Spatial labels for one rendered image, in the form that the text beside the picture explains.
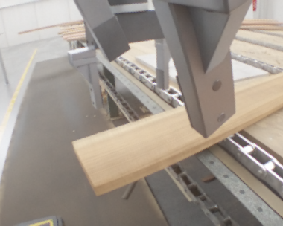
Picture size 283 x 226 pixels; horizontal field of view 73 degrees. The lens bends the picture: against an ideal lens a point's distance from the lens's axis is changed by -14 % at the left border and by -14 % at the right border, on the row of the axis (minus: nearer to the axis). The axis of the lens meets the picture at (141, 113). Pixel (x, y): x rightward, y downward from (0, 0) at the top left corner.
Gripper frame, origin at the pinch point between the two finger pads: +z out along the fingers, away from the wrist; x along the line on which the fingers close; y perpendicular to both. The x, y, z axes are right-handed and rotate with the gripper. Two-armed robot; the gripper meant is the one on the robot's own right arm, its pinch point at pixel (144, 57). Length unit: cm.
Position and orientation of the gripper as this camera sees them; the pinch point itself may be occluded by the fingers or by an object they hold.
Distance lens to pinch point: 16.6
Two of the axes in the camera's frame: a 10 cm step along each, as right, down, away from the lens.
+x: 5.0, 4.9, -7.1
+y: -7.9, 5.9, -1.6
